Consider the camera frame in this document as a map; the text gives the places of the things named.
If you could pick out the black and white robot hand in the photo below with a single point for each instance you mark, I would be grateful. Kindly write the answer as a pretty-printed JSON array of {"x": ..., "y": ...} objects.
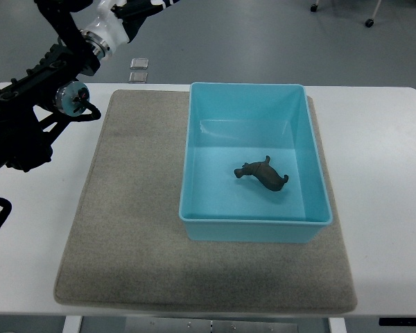
[{"x": 118, "y": 22}]

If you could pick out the brown toy hippo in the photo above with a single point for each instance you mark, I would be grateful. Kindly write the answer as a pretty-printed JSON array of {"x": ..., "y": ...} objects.
[{"x": 264, "y": 173}]

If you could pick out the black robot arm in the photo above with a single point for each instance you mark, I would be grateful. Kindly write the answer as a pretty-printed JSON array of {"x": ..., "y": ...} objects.
[{"x": 29, "y": 120}]

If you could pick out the blue plastic box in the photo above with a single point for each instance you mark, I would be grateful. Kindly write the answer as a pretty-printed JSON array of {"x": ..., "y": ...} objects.
[{"x": 233, "y": 123}]

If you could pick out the upper metal floor plate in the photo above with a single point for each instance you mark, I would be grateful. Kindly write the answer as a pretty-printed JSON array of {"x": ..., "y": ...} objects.
[{"x": 139, "y": 63}]

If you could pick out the metal floor plate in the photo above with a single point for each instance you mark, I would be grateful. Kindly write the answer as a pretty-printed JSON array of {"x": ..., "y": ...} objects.
[
  {"x": 138, "y": 77},
  {"x": 139, "y": 63}
]

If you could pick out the lower metal floor plate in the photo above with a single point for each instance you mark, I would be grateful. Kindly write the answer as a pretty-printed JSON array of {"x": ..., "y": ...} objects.
[{"x": 138, "y": 77}]

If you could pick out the grey felt mat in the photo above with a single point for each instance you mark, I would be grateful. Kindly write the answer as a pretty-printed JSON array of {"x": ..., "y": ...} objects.
[{"x": 128, "y": 248}]

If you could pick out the black caster wheel right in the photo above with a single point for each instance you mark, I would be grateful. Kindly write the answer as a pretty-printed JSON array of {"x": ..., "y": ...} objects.
[{"x": 369, "y": 23}]

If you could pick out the black table control panel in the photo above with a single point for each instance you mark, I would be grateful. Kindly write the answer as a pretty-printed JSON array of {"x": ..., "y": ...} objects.
[{"x": 397, "y": 322}]

